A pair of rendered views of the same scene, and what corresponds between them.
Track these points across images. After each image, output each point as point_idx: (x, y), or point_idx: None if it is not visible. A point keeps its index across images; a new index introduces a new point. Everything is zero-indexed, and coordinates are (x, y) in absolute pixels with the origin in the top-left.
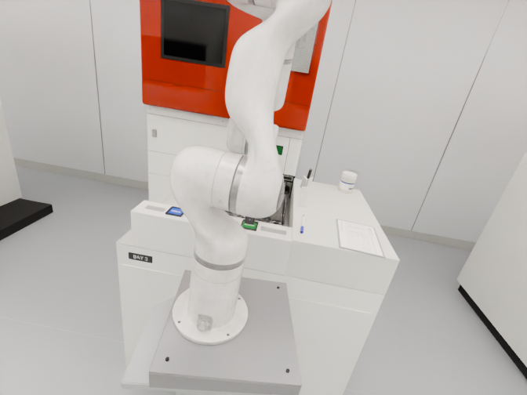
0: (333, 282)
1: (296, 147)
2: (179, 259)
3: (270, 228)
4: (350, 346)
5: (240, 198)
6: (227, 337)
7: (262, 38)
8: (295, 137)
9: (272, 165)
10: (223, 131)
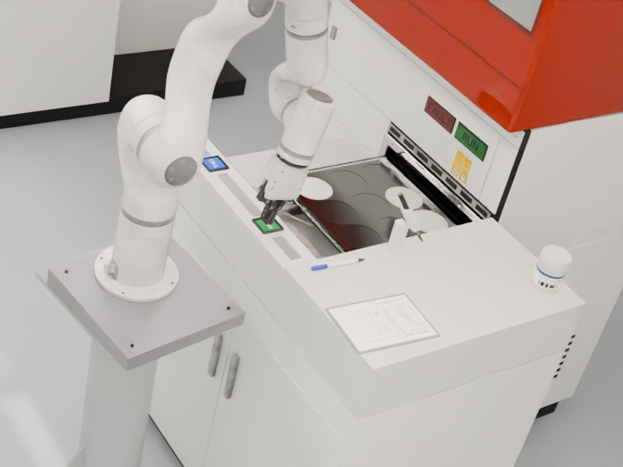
0: (312, 360)
1: (506, 159)
2: (194, 227)
3: (289, 244)
4: None
5: (140, 156)
6: (120, 293)
7: (191, 31)
8: (508, 138)
9: (166, 140)
10: (416, 74)
